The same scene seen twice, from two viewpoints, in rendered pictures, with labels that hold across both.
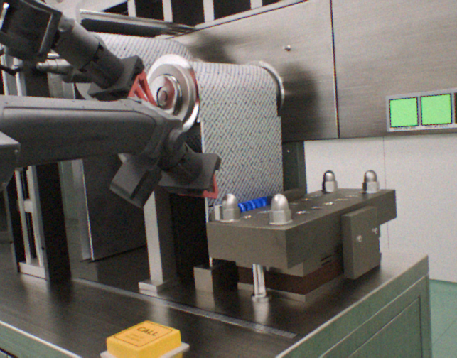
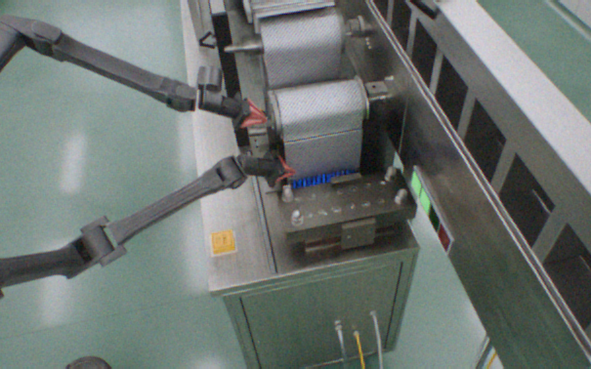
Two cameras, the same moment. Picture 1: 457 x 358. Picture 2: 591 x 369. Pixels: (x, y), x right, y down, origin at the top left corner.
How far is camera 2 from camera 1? 1.18 m
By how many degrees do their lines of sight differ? 55
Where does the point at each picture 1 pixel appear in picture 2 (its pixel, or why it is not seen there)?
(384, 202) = (399, 213)
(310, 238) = (309, 233)
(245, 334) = (261, 258)
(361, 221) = (355, 229)
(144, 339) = (219, 244)
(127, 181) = not seen: hidden behind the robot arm
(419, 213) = not seen: outside the picture
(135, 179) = not seen: hidden behind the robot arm
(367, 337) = (332, 276)
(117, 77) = (234, 118)
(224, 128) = (304, 144)
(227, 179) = (304, 165)
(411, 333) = (387, 274)
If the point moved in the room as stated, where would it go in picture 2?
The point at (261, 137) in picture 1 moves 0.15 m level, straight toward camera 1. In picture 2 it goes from (339, 143) to (307, 172)
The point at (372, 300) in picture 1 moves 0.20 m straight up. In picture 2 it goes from (339, 266) to (340, 227)
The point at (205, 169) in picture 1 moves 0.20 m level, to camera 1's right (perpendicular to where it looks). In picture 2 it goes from (273, 176) to (329, 205)
